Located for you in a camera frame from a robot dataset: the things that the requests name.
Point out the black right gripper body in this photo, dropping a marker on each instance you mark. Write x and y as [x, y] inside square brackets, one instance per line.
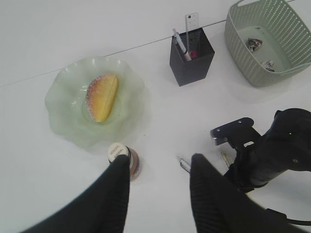
[251, 169]

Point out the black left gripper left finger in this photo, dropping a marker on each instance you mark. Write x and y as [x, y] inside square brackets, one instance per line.
[102, 208]

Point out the grey grip patterned pen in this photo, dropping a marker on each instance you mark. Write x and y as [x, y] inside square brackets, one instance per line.
[184, 164]

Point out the light green plastic basket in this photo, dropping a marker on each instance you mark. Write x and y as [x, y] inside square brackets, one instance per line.
[286, 40]

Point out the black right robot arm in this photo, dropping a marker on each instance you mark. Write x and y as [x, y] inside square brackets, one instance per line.
[294, 151]

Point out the brown Nescafe coffee bottle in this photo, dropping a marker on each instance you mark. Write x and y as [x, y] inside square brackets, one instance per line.
[117, 149]

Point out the sugared bread roll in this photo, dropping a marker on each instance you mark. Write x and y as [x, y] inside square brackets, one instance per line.
[100, 96]

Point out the pink pencil sharpener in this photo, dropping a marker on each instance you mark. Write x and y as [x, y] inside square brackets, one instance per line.
[193, 54]

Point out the pale green wavy plate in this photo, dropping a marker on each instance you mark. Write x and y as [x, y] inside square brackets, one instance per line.
[66, 102]

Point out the white pen with grey grip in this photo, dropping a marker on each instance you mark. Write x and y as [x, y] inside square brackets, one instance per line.
[181, 45]

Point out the transparent plastic ruler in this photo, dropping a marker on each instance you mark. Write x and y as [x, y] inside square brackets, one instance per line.
[191, 23]

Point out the beige grip patterned pen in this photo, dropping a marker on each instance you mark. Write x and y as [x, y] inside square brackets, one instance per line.
[226, 158]

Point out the small paper ball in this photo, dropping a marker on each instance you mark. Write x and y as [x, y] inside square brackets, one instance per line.
[268, 65]

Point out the black mesh pen holder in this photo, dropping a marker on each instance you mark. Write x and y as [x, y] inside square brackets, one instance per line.
[187, 72]

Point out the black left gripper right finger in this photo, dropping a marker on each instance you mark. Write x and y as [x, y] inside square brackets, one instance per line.
[219, 207]

